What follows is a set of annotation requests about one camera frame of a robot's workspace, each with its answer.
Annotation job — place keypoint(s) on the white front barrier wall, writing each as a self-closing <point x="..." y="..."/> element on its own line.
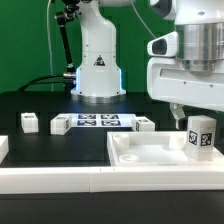
<point x="109" y="179"/>

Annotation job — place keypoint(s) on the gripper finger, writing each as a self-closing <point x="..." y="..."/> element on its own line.
<point x="178" y="114"/>

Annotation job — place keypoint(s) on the fiducial marker sheet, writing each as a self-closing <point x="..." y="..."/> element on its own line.
<point x="100" y="120"/>

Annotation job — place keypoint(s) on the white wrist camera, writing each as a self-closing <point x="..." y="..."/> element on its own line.
<point x="165" y="46"/>

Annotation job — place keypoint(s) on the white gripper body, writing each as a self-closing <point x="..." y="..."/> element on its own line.
<point x="168" y="81"/>

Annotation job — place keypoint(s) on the white left barrier piece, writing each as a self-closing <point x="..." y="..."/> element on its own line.
<point x="4" y="147"/>

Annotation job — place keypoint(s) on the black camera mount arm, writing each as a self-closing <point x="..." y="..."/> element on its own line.
<point x="62" y="18"/>

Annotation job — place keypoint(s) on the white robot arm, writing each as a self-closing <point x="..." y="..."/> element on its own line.
<point x="186" y="65"/>

